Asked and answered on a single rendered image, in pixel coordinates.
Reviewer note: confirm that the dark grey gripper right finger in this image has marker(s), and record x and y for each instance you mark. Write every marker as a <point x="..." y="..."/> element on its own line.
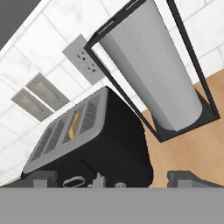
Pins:
<point x="183" y="180"/>

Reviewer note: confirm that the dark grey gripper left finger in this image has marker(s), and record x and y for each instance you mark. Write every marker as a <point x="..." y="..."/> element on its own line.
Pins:
<point x="43" y="180"/>

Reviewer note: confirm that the slice of bread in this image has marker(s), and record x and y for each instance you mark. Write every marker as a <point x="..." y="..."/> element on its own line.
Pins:
<point x="73" y="126"/>

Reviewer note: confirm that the black toaster with grey top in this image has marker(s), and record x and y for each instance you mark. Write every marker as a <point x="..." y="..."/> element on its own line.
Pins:
<point x="110" y="140"/>

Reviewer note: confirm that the white paper towel roll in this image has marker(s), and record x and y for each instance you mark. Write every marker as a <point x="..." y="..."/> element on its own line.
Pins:
<point x="157" y="67"/>

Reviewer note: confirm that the black frame paper towel holder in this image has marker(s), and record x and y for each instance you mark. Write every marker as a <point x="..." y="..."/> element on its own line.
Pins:
<point x="186" y="122"/>

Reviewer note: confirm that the grey wall light switch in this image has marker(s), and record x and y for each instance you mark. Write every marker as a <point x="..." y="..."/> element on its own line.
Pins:
<point x="46" y="91"/>
<point x="31" y="105"/>

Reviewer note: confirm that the grey wall power outlet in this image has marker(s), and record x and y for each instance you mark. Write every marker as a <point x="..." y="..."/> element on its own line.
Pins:
<point x="83" y="59"/>

